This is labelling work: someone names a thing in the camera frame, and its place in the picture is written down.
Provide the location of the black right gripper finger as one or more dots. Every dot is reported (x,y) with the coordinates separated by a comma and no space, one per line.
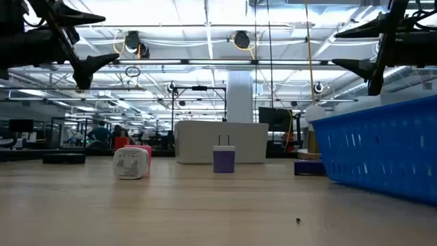
(372,29)
(358,66)

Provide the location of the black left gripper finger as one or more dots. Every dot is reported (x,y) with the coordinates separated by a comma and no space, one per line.
(75,17)
(90,65)

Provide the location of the pink and white wall charger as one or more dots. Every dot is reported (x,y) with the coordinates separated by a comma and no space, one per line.
(131,164)

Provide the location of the small navy blue box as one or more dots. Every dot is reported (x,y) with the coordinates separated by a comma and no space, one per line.
(307,168)

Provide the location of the light blue small bottle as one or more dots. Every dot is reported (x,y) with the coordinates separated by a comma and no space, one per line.
(223,160)

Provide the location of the white bulb lamp, wooden base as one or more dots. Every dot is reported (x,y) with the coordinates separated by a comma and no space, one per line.
(314,112)

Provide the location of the person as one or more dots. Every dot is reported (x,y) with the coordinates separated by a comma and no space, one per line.
(100,134)
(118,131)

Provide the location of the red rectangular object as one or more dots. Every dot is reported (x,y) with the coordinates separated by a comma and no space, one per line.
(121,141)

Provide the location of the blue plastic slotted basket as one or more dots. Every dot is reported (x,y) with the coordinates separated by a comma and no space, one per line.
(382,150)

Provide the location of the black monitor screen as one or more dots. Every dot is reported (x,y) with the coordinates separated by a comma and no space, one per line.
(274,119)

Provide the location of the white square pillar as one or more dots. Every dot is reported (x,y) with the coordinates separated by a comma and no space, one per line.
(239,97)

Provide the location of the white translucent plastic bin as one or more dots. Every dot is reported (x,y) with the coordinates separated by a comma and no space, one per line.
(218,141)

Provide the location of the black aluminium table frame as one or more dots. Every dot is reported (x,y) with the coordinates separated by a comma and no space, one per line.
(20,155)

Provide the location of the black gantry frame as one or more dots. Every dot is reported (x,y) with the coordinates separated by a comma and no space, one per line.
(199,88)

